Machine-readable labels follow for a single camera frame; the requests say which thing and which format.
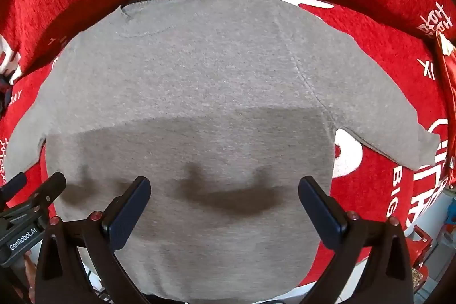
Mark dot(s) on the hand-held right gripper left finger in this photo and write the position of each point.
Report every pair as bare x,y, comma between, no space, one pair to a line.
130,215

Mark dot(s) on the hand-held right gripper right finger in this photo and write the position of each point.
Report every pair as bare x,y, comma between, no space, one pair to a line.
320,215

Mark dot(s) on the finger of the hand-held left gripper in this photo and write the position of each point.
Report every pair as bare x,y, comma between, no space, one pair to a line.
50,188
14,183

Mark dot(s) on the grey knit sweater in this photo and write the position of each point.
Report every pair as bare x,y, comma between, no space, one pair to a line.
199,76

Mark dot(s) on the red plastic stool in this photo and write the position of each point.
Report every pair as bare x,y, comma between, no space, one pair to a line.
422,241

